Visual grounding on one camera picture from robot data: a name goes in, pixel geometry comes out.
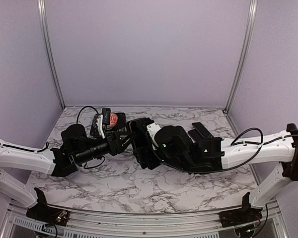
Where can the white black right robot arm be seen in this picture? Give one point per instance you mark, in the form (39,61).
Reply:
(281,148)

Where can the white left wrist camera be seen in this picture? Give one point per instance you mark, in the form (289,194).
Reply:
(103,120)

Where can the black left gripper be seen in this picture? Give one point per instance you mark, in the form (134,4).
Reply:
(115,144)

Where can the black smartphone front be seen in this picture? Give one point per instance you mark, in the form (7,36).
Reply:
(195,135)

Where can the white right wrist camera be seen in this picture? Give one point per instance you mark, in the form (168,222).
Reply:
(152,129)

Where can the red white patterned bowl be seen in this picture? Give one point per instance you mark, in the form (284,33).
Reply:
(113,121)

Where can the black square plate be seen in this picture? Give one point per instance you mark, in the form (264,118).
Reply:
(120,126)

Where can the black smartphone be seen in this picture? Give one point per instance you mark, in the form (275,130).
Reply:
(202,130)
(195,135)

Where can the right aluminium frame post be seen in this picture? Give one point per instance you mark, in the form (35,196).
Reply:
(243,54)

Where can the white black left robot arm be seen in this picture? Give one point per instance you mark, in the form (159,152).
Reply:
(31,159)

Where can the aluminium frame post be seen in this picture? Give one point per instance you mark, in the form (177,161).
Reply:
(48,49)
(243,54)

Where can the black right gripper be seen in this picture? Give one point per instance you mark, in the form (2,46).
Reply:
(146,158)

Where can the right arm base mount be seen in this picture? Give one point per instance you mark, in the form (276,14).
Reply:
(237,217)

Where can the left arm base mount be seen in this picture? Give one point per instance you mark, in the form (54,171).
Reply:
(47,215)

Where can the aluminium front rail base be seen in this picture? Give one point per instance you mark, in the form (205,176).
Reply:
(96,224)

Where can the left aluminium frame post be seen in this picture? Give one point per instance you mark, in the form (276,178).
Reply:
(48,49)

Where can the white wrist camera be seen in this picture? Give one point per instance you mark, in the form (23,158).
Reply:
(103,120)
(152,129)

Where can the black phone case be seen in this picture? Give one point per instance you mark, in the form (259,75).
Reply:
(131,126)

